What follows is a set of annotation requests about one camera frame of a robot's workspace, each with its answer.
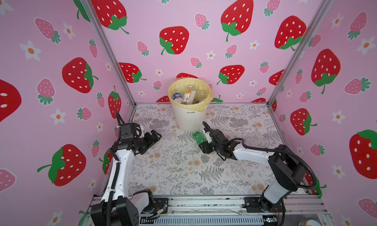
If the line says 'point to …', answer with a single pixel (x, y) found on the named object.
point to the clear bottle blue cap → (177, 98)
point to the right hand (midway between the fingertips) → (201, 143)
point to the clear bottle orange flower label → (187, 94)
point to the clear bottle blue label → (201, 95)
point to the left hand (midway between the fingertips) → (155, 139)
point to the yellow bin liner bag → (178, 85)
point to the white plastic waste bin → (190, 117)
